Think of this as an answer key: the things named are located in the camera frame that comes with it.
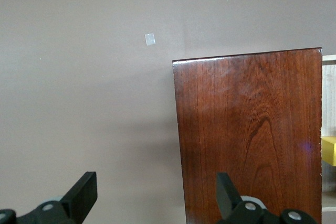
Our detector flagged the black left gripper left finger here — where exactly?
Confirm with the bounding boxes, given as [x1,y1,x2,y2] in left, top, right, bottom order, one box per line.
[0,171,98,224]

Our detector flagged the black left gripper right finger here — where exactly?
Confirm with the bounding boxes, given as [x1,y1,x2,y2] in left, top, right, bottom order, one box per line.
[216,172,318,224]

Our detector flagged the yellow cube block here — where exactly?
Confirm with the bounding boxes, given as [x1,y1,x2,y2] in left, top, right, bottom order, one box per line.
[321,136,336,167]

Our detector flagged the dark brown wooden cabinet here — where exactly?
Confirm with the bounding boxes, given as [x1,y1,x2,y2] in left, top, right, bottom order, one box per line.
[172,47,323,224]

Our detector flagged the small clear tape patch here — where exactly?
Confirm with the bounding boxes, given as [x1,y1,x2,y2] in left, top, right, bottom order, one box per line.
[144,33,156,46]

